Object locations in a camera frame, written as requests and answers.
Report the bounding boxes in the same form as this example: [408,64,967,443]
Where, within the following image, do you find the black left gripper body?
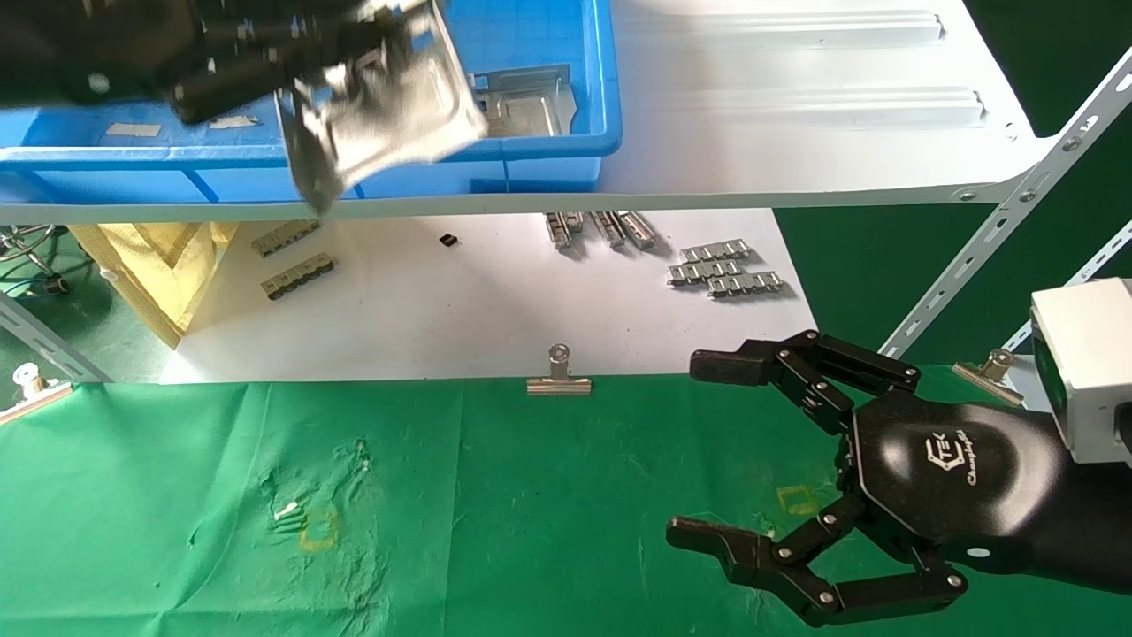
[0,0,210,110]

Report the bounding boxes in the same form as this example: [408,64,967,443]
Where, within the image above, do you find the tangled floor cables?
[0,224,73,299]

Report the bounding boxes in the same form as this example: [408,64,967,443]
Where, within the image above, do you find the yellow woven bag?
[69,221,241,351]

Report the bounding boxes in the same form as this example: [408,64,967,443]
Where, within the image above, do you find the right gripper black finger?
[689,331,922,435]
[666,497,968,628]

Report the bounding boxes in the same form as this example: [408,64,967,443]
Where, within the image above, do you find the green table cloth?
[0,372,1132,637]

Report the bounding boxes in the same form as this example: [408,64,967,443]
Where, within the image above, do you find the white metal shelving rack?
[0,0,1132,384]

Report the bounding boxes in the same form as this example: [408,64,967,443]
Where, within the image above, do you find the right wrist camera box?
[1029,277,1132,467]

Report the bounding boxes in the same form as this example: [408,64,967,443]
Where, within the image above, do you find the silver binder clip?
[952,348,1028,409]
[0,360,74,425]
[526,343,593,396]

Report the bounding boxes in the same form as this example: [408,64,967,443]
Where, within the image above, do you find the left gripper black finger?
[199,0,427,61]
[171,57,308,126]

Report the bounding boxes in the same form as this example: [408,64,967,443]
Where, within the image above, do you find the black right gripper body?
[835,392,1132,594]

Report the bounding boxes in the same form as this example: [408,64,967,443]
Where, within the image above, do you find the bent sheet metal bracket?
[467,65,577,139]
[281,0,490,216]

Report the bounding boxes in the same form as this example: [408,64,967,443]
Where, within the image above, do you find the blue plastic bin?
[0,0,623,207]

